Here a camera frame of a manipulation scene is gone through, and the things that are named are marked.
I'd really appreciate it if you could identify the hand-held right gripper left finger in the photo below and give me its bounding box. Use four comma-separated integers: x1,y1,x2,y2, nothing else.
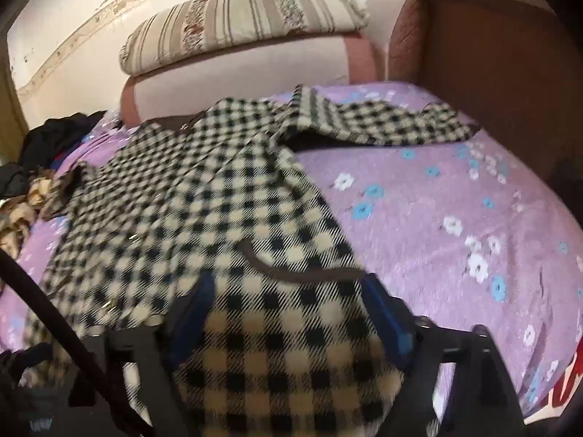
68,272,216,437

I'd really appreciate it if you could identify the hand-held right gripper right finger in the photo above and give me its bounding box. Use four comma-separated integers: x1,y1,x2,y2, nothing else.
363,274,524,437

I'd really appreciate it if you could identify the green checkered cloth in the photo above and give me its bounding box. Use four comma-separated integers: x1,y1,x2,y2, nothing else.
25,84,475,437

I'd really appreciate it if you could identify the pile of dark clothes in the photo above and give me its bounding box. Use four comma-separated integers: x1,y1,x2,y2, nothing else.
0,110,107,198

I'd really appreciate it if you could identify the purple floral bed sheet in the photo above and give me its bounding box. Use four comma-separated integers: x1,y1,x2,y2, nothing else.
0,81,583,420

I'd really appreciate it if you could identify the beige patterned cloth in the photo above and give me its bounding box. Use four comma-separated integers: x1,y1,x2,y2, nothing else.
0,175,69,256

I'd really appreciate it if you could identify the brown wooden bed panel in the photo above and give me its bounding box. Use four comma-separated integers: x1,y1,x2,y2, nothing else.
387,0,583,183

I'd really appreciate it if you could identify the beige patterned pillow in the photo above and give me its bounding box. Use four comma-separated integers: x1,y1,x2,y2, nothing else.
119,0,369,74

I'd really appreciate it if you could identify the black cable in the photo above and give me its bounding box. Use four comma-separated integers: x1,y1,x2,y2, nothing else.
0,250,153,437

